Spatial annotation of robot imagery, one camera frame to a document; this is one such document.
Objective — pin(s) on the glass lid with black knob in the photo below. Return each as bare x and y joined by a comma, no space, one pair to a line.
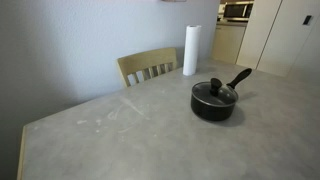
215,90

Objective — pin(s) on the light wooden slatted chair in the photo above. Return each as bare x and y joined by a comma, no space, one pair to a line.
146,60

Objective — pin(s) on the white paper towel roll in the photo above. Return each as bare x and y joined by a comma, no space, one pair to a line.
191,50

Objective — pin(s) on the beige kitchen counter cabinet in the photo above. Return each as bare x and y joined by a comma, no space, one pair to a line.
229,43

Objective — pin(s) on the silver microwave oven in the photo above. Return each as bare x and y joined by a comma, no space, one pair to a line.
236,10

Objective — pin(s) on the white tall cabinet doors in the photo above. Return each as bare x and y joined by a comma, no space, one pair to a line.
283,36

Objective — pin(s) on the black wall switch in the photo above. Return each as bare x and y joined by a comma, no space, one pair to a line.
307,20

